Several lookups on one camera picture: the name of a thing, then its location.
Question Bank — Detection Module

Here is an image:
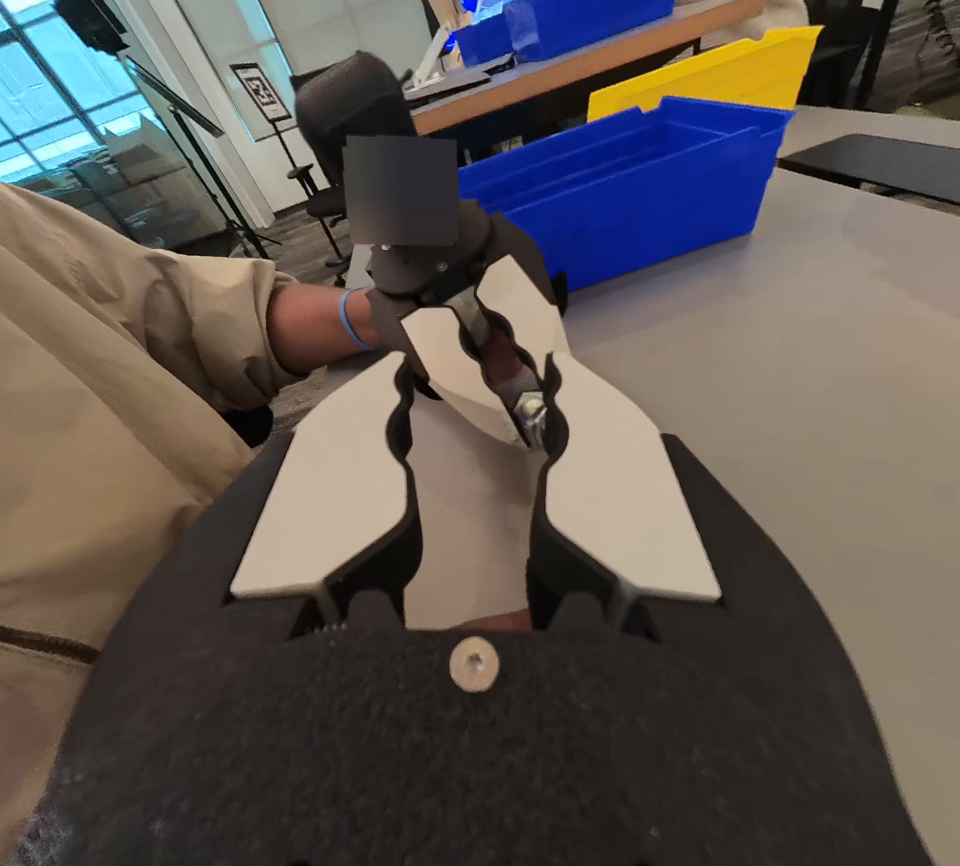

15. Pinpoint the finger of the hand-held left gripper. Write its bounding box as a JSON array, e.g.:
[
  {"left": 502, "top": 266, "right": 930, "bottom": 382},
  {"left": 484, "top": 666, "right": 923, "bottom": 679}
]
[
  {"left": 476, "top": 252, "right": 573, "bottom": 378},
  {"left": 399, "top": 307, "right": 528, "bottom": 446}
]

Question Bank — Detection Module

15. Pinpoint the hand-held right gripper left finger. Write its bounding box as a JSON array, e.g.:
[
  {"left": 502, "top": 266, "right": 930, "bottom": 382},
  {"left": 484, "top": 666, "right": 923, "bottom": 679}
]
[{"left": 229, "top": 350, "right": 425, "bottom": 631}]

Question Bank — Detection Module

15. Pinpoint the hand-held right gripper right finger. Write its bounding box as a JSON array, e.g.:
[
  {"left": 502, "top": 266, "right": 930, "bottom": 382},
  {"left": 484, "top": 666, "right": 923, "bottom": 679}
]
[{"left": 528, "top": 352, "right": 723, "bottom": 633}]

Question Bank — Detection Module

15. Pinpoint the silver hex bolt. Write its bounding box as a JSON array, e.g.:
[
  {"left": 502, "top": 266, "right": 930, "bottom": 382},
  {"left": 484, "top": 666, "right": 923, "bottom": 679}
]
[{"left": 513, "top": 389, "right": 550, "bottom": 449}]

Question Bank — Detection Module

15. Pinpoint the blue divided plastic bin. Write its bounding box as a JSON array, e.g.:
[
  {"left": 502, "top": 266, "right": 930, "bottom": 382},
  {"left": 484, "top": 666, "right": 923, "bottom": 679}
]
[{"left": 457, "top": 95, "right": 795, "bottom": 293}]

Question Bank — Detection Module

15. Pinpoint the person's left forearm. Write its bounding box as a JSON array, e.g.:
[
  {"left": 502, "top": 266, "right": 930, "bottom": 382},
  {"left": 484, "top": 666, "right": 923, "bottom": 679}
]
[{"left": 268, "top": 283, "right": 384, "bottom": 372}]

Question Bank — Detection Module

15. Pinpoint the blue wristband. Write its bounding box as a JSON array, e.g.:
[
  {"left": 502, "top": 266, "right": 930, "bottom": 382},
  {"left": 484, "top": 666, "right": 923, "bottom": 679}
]
[{"left": 339, "top": 288, "right": 380, "bottom": 351}]

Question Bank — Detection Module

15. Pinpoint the tag sign on stand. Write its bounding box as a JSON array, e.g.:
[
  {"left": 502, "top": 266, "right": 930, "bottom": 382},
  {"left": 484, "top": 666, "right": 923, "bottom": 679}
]
[{"left": 231, "top": 62, "right": 301, "bottom": 166}]

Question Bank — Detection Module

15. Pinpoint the yellow plastic bin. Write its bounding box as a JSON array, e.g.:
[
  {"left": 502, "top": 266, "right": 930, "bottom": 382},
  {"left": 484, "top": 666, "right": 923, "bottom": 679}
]
[{"left": 587, "top": 26, "right": 824, "bottom": 125}]

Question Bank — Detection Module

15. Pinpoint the black desk mat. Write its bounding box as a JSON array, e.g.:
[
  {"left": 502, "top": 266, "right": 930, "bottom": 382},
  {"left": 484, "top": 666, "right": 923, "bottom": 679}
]
[{"left": 780, "top": 134, "right": 960, "bottom": 203}]

